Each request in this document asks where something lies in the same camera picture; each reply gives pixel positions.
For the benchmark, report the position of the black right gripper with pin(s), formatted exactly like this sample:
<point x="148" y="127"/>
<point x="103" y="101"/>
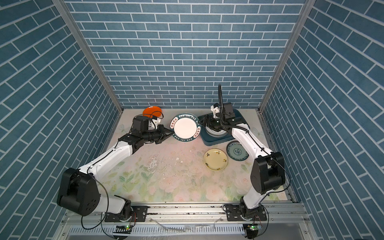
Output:
<point x="207" y="117"/>

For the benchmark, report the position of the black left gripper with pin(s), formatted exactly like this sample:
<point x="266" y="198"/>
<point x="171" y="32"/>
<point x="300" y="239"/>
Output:
<point x="161" y="129"/>

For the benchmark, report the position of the green rim plate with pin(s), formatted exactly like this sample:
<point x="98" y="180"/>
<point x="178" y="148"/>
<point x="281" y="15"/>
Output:
<point x="186" y="127"/>

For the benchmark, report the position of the white plate cloud motif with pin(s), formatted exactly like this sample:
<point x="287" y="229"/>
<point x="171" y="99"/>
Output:
<point x="216" y="133"/>

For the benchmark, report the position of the yellow floral plate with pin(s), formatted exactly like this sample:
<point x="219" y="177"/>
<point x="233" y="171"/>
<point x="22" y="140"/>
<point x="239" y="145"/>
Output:
<point x="215" y="159"/>

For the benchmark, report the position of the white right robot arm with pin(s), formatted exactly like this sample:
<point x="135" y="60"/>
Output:
<point x="268" y="171"/>

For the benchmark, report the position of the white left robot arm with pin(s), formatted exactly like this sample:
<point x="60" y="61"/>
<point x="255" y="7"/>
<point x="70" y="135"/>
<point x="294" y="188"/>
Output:
<point x="79" y="191"/>

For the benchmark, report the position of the teal plastic bin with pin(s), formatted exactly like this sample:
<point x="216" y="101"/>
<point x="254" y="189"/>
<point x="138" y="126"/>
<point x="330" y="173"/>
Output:
<point x="209" y="140"/>

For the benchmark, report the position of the orange plate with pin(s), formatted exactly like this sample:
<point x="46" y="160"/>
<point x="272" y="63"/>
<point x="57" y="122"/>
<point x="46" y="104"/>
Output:
<point x="153" y="112"/>

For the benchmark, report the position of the green blue floral plate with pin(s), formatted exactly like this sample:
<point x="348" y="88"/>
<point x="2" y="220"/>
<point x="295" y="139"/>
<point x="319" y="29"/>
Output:
<point x="236" y="151"/>

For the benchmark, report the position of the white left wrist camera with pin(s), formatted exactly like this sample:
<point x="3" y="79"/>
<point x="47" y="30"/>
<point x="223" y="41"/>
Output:
<point x="154" y="122"/>

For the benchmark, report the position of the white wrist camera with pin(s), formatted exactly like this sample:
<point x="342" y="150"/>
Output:
<point x="154" y="122"/>
<point x="216" y="110"/>

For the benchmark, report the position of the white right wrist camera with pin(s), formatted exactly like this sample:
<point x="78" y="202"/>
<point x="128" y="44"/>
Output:
<point x="216" y="110"/>

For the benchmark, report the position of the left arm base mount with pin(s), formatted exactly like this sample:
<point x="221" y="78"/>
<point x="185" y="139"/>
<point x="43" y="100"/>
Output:
<point x="121" y="210"/>

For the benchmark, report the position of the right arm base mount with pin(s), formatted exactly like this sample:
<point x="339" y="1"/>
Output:
<point x="246" y="211"/>

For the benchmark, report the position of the aluminium front rail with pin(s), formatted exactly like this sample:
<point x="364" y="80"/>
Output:
<point x="280" y="221"/>

